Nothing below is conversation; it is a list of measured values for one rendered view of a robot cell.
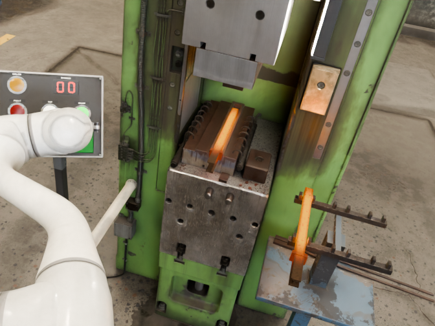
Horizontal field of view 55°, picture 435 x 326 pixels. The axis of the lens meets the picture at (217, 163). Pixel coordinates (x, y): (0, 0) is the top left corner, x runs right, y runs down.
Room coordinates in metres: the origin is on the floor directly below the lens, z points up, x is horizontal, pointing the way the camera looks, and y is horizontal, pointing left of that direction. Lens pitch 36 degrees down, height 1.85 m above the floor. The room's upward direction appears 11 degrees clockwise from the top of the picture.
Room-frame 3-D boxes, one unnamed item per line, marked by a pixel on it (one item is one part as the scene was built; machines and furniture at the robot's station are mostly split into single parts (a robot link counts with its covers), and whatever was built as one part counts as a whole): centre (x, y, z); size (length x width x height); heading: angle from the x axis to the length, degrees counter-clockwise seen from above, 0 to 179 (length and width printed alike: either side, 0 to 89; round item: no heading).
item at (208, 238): (1.47, -0.05, 0.69); 0.56 x 0.38 x 0.45; 173
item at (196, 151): (1.47, 0.01, 0.96); 0.42 x 0.20 x 0.09; 173
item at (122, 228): (1.42, 0.38, 0.36); 0.09 x 0.07 x 0.12; 83
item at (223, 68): (1.47, 0.01, 1.32); 0.42 x 0.20 x 0.10; 173
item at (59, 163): (1.25, 0.60, 0.54); 0.04 x 0.04 x 1.08; 83
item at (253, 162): (1.30, -0.15, 0.95); 0.12 x 0.08 x 0.06; 173
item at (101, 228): (1.21, 0.39, 0.62); 0.44 x 0.05 x 0.05; 173
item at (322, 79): (1.35, -0.29, 1.27); 0.09 x 0.02 x 0.17; 83
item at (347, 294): (1.02, -0.43, 0.70); 0.40 x 0.30 x 0.02; 82
